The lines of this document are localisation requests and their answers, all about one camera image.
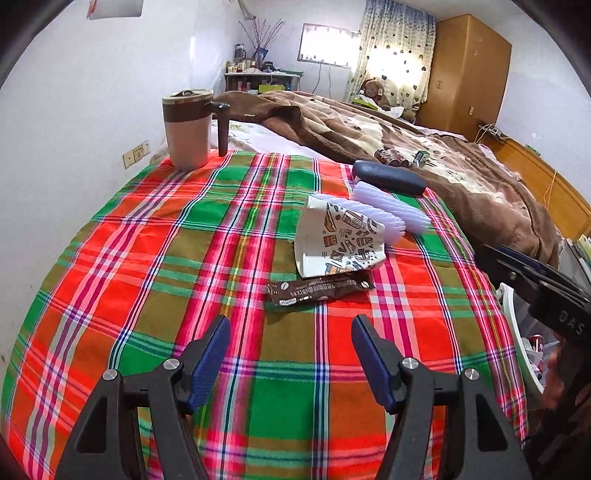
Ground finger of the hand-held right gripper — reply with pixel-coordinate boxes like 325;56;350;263
475;249;548;301
489;244;591;301

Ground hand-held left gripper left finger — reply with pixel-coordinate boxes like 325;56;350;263
54;315;232;480

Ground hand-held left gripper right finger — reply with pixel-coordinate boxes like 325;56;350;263
352;315;527;480

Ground white trash bin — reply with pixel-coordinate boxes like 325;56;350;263
496;281;549;398

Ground brown sachet wrapper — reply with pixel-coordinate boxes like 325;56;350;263
267;271;375;308

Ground printed paper cup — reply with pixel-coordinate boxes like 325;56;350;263
294;194;386;278

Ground person's right hand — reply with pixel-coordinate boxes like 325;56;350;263
542;342;591;412

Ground stack of books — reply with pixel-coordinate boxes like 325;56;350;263
561;233;591;269

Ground wooden headboard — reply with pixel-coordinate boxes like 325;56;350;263
480;134;591;246

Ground brown fleece blanket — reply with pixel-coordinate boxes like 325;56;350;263
215;90;561;269

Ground lavender ribbed bottle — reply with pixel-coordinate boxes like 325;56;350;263
353;181;433;236
318;194;407;244

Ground plaid blanket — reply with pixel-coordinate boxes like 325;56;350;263
0;150;529;480

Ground dark blue glasses case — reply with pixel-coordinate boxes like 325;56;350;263
352;160;426;197

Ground dark small can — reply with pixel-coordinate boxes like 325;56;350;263
375;148;413;168

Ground wooden wardrobe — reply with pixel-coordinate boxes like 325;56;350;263
416;14;513;141

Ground brown teddy bear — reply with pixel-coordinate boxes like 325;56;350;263
360;78;387;105

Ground beige mug with brown lid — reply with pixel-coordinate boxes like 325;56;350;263
161;89;230;170

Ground white bed sheet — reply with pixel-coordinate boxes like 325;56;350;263
152;120;343;163

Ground patterned curtain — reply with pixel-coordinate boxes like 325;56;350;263
346;0;437;114

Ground window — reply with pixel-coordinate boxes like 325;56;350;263
295;23;361;66

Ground cluttered shelf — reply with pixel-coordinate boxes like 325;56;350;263
224;69;303;95

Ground dried branches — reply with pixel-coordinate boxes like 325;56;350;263
240;18;287;49

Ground wall outlet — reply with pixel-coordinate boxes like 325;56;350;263
122;140;151;169

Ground white wall hanging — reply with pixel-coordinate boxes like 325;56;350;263
88;0;144;20

